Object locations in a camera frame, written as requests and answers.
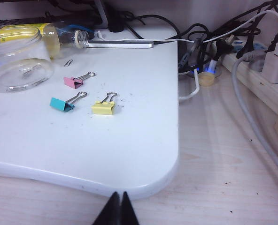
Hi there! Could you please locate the black hub blue light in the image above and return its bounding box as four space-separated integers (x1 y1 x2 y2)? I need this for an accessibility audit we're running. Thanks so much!
178 39 222 78

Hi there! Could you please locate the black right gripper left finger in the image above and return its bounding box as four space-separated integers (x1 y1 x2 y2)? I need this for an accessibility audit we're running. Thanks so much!
92 191 121 225

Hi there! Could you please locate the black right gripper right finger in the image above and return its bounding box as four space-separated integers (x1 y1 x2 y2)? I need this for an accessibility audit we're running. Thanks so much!
121 191 139 225

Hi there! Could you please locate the white looped cable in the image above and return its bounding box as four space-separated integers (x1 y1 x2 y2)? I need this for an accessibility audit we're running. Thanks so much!
178 67 201 101

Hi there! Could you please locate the teal binder clip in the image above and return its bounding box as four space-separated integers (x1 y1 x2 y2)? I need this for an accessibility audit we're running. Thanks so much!
49 91 88 113

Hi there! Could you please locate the small yellowish tape roll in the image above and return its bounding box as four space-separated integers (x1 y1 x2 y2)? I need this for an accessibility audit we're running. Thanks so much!
198 72 216 87

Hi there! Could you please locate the black monitor cable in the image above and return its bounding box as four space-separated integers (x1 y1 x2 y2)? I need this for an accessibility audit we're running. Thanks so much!
124 14 181 39

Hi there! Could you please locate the white USB charger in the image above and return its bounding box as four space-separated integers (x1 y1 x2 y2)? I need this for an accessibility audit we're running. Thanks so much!
262 52 278 84

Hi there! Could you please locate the white power strip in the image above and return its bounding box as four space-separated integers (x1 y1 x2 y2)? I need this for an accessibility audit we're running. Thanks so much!
220 38 278 114

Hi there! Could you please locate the yellow binder clip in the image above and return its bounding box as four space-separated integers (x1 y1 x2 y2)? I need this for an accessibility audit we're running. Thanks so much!
91 91 118 116

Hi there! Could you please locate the thick grey cable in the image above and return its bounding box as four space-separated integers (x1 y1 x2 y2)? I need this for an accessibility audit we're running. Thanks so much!
231 51 278 182

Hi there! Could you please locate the silver monitor stand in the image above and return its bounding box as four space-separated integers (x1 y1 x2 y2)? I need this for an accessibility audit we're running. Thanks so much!
88 0 155 49

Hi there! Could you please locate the clear plastic jar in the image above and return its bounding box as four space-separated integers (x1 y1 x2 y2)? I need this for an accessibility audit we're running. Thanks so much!
0 23 56 94

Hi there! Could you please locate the white raised desk board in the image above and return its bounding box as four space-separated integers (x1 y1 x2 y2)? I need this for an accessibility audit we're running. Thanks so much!
0 27 180 200

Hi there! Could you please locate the clear bottle yellow label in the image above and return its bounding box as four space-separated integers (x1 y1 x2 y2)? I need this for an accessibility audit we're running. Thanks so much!
0 20 91 60

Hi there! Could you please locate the pink binder clip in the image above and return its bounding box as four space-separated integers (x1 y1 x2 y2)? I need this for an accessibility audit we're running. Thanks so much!
63 71 96 90

